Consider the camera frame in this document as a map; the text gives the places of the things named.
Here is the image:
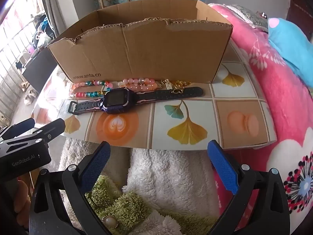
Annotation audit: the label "black flat screen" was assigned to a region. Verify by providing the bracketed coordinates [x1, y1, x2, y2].
[22, 48, 58, 95]

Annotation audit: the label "ginkgo leaf print tablecloth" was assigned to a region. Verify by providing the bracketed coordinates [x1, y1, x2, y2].
[32, 39, 278, 151]

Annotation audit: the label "grey curtain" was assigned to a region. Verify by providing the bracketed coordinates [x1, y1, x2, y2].
[39, 0, 61, 42]

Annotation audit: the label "pink floral blanket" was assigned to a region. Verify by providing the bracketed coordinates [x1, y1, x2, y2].
[208, 3, 313, 235]

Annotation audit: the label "torn brown cardboard box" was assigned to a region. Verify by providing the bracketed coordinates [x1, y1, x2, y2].
[48, 0, 233, 84]

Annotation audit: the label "pink bead bracelet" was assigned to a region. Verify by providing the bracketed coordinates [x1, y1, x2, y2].
[119, 78, 158, 91]

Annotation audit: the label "silver sequin pillow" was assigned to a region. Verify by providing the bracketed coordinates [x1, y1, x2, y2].
[226, 4, 269, 32]

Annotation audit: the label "white green fluffy cloth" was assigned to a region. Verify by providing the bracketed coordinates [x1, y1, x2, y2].
[55, 137, 220, 235]

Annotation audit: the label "multicolour bead bracelet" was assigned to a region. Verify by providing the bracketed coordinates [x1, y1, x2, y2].
[69, 80, 113, 99]

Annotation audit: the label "hanging clothes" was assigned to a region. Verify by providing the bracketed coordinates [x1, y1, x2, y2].
[32, 13, 53, 48]

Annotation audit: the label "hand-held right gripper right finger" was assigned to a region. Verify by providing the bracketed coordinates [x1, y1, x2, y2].
[207, 139, 291, 235]

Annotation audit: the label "dark brown door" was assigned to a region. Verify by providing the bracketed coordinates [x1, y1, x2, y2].
[285, 0, 313, 30]

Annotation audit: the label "blue pillow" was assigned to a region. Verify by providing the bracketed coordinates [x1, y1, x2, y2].
[267, 17, 313, 89]

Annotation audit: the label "gold chain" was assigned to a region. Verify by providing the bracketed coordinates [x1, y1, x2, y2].
[171, 80, 193, 89]

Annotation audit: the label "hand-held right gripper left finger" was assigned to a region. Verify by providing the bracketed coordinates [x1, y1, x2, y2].
[29, 141, 112, 235]

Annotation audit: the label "person's left hand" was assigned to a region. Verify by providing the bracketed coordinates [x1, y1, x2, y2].
[12, 180, 32, 223]

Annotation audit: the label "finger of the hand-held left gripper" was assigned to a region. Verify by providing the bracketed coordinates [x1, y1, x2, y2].
[0, 118, 66, 150]
[0, 117, 37, 142]

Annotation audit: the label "purple black smartwatch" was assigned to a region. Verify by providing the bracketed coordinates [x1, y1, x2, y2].
[68, 86, 204, 115]

